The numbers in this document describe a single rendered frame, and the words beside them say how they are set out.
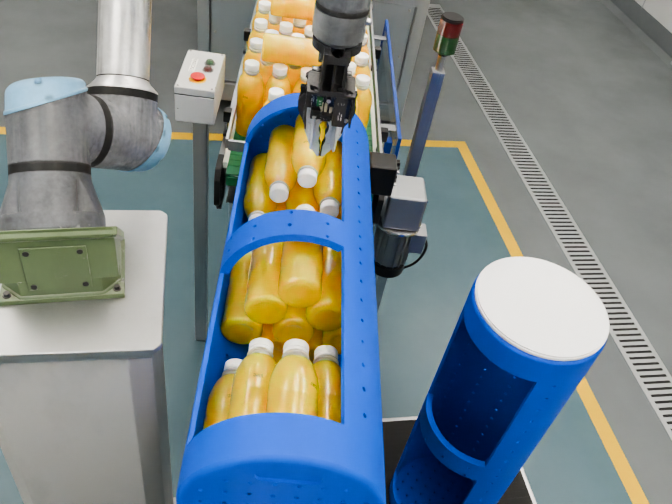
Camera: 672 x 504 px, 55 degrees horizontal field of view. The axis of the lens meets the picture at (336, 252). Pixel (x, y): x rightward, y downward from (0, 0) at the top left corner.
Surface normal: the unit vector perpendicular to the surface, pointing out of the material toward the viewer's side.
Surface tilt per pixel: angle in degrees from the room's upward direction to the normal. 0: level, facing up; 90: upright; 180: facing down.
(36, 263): 90
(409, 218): 90
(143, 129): 64
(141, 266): 0
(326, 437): 17
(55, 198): 30
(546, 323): 0
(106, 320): 0
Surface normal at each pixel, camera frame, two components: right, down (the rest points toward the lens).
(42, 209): 0.17, -0.31
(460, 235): 0.14, -0.72
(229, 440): -0.43, -0.66
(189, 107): -0.01, 0.69
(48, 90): 0.39, -0.06
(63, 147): 0.65, -0.04
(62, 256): 0.22, 0.69
